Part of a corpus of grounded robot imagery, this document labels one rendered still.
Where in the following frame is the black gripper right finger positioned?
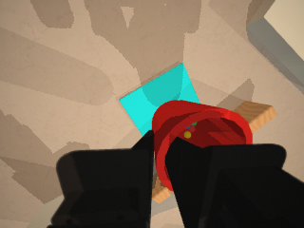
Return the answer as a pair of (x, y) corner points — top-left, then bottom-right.
(164, 137), (287, 228)

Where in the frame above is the brown wooden beam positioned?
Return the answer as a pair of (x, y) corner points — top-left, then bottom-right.
(152, 101), (277, 203)

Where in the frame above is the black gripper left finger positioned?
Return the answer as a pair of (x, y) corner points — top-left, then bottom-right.
(56, 130), (154, 228)

